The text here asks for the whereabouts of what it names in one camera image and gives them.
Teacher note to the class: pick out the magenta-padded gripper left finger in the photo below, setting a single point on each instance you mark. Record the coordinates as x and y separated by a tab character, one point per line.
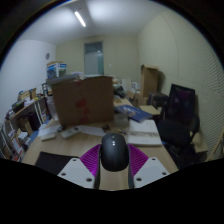
76	173

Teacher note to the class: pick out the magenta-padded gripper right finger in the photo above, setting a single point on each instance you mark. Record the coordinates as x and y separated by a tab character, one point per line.
150	171

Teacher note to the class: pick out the black computer mouse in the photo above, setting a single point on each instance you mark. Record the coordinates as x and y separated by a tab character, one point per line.
114	153

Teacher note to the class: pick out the black mouse pad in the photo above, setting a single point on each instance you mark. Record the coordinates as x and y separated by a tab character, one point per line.
53	161

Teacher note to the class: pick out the white book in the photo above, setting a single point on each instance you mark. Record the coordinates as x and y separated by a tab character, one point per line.
144	133

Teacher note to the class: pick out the white paper sheet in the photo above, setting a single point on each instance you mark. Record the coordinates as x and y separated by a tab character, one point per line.
91	130

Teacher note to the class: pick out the black office chair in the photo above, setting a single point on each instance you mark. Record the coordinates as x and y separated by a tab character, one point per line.
176	126

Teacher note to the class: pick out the small clear plastic container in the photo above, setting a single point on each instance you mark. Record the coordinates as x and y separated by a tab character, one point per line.
121	119

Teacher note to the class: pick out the blue book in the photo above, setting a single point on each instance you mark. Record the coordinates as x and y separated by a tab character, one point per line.
135	112

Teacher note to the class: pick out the large brown cardboard box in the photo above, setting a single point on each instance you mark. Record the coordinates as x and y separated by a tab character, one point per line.
83	100

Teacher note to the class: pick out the shelf unit with books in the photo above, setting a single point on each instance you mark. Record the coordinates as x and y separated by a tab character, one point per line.
20	120

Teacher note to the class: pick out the tall open cardboard box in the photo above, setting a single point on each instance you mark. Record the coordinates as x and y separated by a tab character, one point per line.
149	81

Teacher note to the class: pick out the glass-door display fridge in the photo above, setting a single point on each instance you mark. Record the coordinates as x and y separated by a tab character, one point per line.
56	70

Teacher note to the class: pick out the grey door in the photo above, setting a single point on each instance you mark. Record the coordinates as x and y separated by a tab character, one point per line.
93	60

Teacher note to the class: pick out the ceiling light tube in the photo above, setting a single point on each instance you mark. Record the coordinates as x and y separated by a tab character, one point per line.
80	19

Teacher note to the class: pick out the round wall clock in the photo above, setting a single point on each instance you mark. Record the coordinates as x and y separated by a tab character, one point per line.
47	56

